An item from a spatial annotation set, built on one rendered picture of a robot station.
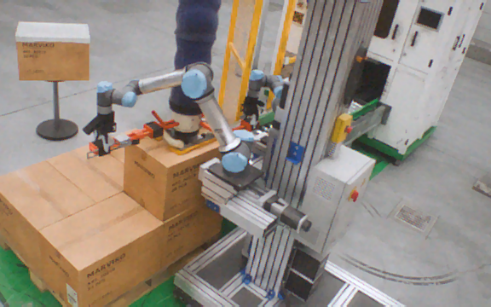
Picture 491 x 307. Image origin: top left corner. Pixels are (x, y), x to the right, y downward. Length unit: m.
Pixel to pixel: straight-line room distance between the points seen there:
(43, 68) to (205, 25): 2.13
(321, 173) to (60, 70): 2.74
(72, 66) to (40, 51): 0.29
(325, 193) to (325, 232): 0.23
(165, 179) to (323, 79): 1.05
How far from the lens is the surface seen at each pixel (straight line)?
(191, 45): 2.48
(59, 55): 4.21
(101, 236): 2.68
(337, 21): 2.05
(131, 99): 2.22
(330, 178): 2.21
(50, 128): 4.74
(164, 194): 2.65
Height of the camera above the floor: 2.36
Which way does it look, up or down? 31 degrees down
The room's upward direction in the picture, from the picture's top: 11 degrees clockwise
